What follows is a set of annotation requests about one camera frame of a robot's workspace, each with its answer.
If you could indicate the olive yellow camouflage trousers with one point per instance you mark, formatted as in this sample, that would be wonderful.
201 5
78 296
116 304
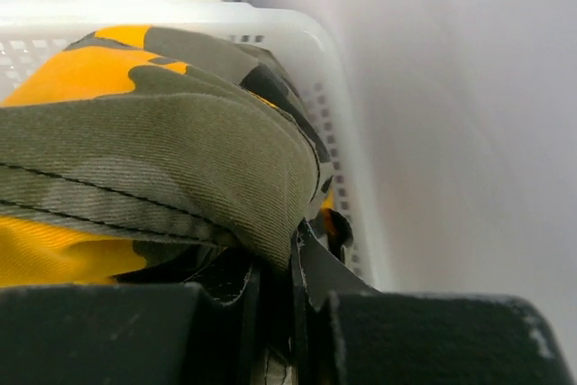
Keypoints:
141 153

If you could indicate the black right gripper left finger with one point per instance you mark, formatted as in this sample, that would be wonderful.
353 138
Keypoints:
198 332

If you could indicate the white plastic basket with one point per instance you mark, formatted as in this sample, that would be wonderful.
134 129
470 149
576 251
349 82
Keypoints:
32 31

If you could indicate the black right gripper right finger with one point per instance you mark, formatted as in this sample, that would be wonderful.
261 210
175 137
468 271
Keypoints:
347 332

